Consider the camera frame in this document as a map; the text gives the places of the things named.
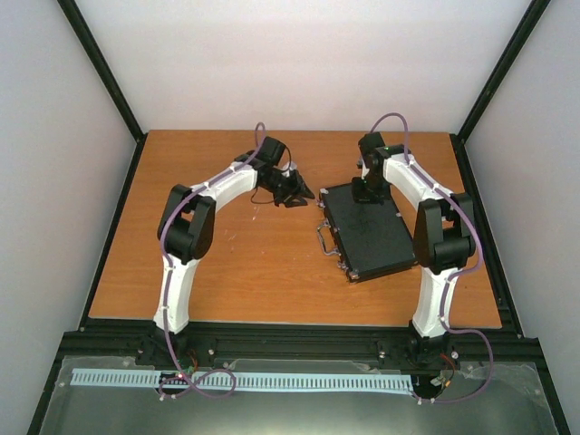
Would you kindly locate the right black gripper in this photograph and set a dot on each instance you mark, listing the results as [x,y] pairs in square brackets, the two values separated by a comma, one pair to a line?
[360,197]

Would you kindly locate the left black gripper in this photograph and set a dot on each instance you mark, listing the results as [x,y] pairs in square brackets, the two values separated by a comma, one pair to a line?
[298,187]

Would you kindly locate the black poker set case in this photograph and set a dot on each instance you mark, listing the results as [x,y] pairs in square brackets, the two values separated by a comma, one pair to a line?
[370,240]

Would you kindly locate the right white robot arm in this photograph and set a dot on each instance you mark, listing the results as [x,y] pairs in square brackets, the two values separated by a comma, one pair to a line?
[443,239]

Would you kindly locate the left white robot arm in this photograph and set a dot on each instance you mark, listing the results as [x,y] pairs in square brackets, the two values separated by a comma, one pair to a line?
[186,229]

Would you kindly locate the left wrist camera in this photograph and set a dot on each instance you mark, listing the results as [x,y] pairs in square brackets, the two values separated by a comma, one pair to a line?
[288,169]

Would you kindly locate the light blue cable duct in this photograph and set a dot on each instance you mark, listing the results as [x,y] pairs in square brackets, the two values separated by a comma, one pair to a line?
[245,381]

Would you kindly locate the black aluminium base frame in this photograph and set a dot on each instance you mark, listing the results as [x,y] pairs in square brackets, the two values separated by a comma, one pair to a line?
[215,342]

